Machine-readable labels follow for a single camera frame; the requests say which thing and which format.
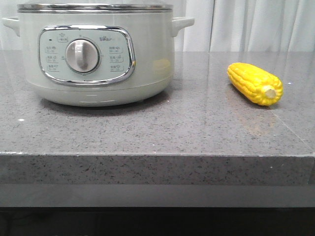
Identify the yellow corn cob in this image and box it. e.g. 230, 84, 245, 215
227, 62, 284, 106

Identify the pale green electric pot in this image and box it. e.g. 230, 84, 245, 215
1, 9, 195, 107

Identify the glass pot lid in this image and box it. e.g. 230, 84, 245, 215
17, 3, 173, 14

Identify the white curtain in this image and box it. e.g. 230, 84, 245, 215
0, 0, 315, 52

